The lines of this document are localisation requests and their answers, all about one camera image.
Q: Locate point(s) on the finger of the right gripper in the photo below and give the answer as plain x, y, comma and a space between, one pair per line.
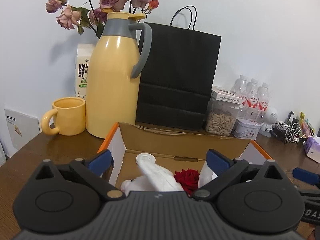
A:
306, 176

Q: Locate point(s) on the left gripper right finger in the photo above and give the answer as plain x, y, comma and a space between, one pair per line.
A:
228, 173

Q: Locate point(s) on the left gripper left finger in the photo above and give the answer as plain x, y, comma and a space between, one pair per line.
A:
95, 173

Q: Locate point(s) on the red artificial rose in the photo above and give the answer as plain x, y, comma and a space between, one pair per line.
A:
188, 179

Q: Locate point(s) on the yellow white plush toy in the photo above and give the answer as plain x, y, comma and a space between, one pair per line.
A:
138, 184

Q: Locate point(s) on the white cloth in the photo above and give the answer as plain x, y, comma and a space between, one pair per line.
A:
159, 177

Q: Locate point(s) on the purple white tissue box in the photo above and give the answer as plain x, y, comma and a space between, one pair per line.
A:
312, 148

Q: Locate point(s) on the white metal tin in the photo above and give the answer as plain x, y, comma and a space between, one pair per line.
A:
246, 129

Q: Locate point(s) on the red orange cardboard box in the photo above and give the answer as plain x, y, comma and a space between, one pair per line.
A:
173, 150

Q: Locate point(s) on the clear seed container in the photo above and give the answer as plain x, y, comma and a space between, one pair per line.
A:
222, 114

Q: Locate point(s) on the yellow ceramic mug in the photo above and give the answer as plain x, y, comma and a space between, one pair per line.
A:
67, 117

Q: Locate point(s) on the white robot figurine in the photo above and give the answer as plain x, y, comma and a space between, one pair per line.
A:
270, 117

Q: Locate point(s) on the white flat box on container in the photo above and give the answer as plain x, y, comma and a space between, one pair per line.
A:
226, 96

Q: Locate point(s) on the yellow thermos jug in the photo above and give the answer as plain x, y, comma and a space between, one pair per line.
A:
114, 72

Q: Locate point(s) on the water bottle left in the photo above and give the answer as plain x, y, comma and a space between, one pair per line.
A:
239, 87

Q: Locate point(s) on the water bottle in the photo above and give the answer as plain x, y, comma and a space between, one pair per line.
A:
239, 87
263, 100
252, 94

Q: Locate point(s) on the water bottle middle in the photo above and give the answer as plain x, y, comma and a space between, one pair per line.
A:
252, 94

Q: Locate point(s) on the water bottle right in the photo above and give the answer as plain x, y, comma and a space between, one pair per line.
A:
263, 100

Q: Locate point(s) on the black paper shopping bag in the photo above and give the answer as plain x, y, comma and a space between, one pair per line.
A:
176, 81

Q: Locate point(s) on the white milk carton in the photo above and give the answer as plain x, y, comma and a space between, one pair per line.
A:
84, 52

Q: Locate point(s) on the dried pink rose bouquet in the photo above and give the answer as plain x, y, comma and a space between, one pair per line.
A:
81, 18

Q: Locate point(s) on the white board leaning on wall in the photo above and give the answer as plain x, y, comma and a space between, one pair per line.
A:
22, 128

